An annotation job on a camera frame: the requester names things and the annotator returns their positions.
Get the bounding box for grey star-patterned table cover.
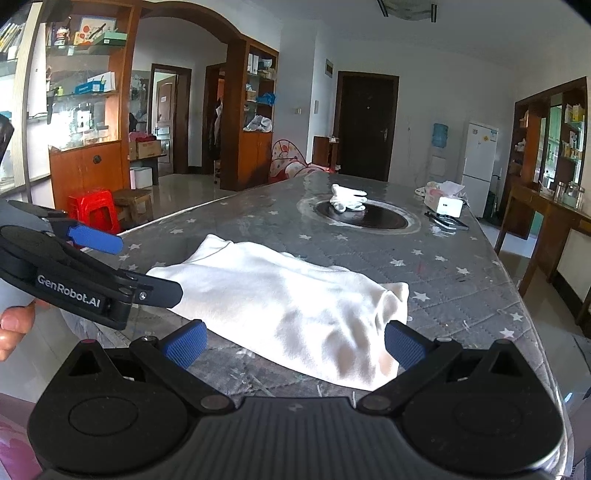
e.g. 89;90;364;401
65;173;573;476

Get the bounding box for person's pink floral clothing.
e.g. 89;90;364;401
0;392;47;480

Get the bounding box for white refrigerator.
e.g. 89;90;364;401
462;121;500;219

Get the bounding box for pink play tent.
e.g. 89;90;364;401
269;138;333;184

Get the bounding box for low wooden cabinet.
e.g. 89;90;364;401
312;136;341;169

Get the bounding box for round black glass hotplate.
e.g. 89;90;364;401
298;194;422;236

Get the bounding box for white gloves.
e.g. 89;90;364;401
329;183;369;214

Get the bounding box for wooden desk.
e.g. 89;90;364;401
494;182;591;326

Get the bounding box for ceiling light fixture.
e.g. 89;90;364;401
376;0;437;22

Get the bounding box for brown interior door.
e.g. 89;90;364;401
154;74;179;175

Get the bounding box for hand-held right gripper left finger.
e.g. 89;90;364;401
55;319;235;415

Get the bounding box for small wooden stool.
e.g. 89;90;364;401
113;188;154;227

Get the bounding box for white storage bin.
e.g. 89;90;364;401
130;166;154;190

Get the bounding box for cardboard box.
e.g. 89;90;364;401
129;138;163;160

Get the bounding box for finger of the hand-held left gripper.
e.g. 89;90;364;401
46;217;124;256
115;271;184;309

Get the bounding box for white plastic bag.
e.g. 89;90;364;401
243;115;273;134

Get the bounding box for black phone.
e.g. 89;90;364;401
425;211;470;232

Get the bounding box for wooden glass display cabinet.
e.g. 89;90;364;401
44;0;142;212

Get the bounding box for person's left hand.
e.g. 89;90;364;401
0;299;51;363

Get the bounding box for red plastic stool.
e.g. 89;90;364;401
68;188;122;236

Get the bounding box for small white box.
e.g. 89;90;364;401
436;196;464;219

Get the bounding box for wooden shelf cabinet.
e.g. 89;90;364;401
221;37;280;192

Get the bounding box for water dispenser with blue bottle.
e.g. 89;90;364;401
429;122;451;184

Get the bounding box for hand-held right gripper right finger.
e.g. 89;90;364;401
356;320;536;414

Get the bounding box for white garment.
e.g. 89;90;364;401
145;234;411;391

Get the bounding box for dark wooden door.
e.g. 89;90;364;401
335;71;400;182

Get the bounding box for tall wooden shelf unit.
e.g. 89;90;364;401
501;76;589;227

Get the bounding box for pink white cloth bundle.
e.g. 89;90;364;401
414;181;469;208

